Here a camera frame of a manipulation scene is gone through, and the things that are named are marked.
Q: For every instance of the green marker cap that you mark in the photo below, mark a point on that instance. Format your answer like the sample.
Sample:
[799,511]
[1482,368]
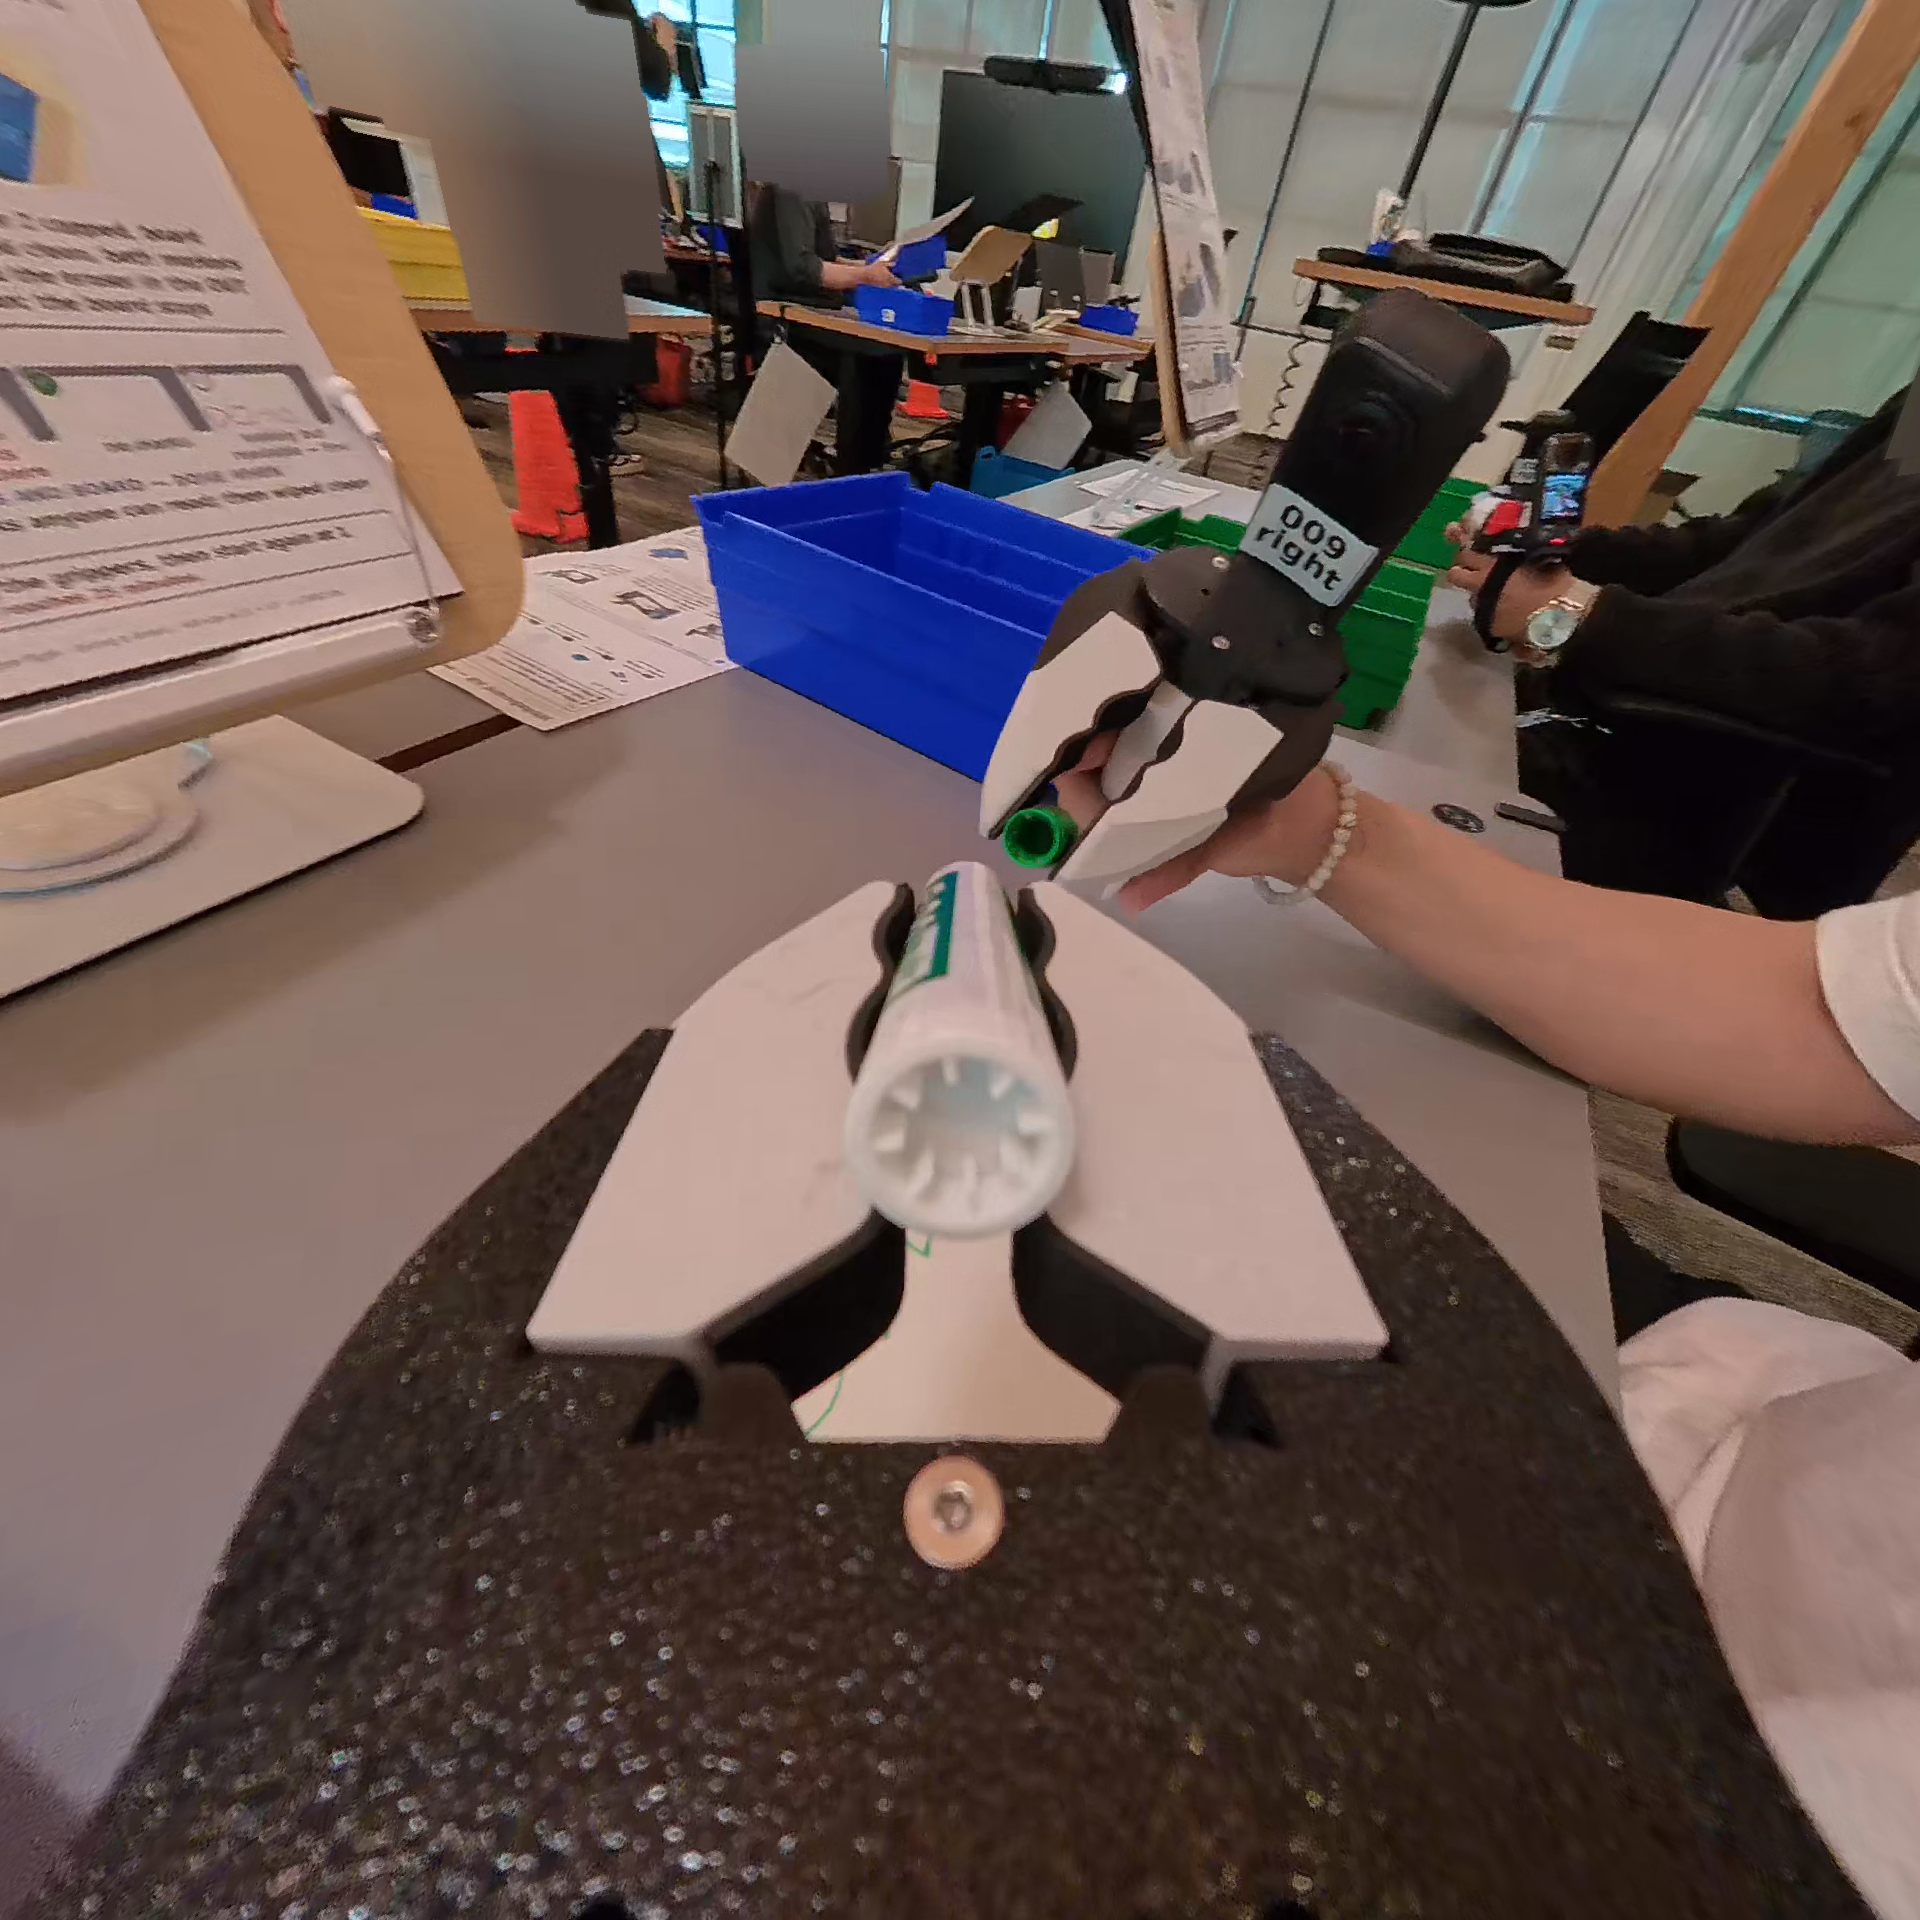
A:
[1036,836]

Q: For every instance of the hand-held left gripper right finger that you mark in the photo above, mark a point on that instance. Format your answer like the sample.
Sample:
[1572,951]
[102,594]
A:
[1184,1186]

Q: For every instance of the wooden post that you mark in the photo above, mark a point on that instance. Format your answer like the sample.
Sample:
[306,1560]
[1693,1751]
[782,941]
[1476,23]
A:
[1757,254]

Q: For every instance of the green dry-erase marker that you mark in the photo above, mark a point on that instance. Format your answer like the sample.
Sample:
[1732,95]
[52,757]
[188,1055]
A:
[960,1037]

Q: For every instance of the person's right forearm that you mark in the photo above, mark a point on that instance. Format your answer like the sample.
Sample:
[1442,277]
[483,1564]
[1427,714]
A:
[1575,974]

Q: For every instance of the orange traffic cone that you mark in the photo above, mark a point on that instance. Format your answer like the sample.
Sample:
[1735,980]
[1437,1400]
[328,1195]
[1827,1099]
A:
[542,464]

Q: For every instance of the printed instruction paper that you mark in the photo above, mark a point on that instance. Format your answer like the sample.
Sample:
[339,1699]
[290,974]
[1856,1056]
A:
[599,629]

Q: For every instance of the blue storage bin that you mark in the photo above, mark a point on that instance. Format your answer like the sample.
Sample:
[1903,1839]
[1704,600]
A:
[839,629]

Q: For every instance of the green storage bin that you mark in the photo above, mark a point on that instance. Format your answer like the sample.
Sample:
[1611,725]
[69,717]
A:
[1389,629]

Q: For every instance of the person's right hand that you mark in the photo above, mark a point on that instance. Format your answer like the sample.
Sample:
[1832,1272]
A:
[1261,850]

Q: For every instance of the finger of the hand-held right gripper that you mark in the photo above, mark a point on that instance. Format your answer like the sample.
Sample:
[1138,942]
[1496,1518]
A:
[1060,706]
[1184,781]

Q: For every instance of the black computer monitor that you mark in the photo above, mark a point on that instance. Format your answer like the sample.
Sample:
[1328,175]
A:
[1036,165]

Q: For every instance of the clipboard instruction sheet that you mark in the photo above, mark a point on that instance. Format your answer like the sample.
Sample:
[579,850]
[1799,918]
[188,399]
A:
[149,376]

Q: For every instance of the white whiteboard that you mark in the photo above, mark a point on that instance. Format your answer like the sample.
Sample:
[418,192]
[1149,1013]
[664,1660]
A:
[974,1381]

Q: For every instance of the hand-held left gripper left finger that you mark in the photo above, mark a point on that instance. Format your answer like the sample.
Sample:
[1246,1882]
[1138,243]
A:
[706,1155]

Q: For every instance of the poster board on stand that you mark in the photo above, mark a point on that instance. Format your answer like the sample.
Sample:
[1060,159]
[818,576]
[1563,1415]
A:
[1195,226]

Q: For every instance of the yellow storage bin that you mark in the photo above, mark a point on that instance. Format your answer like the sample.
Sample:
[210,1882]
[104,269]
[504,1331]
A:
[421,254]

